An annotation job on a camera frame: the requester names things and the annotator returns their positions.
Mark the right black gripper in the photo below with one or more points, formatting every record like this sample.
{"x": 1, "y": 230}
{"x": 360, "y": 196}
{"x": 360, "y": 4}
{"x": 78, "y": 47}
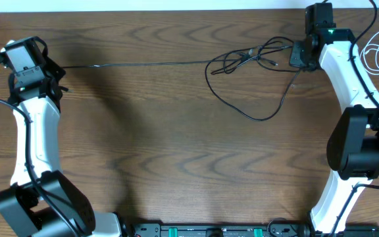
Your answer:
{"x": 295, "y": 58}

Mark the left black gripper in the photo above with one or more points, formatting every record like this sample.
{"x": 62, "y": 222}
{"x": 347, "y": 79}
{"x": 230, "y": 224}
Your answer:
{"x": 55, "y": 67}

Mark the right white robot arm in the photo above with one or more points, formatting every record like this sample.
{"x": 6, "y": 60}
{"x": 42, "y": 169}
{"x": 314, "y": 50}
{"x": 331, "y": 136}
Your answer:
{"x": 353, "y": 148}

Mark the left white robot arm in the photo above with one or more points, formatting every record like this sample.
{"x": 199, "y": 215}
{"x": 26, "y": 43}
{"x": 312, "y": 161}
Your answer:
{"x": 41, "y": 201}

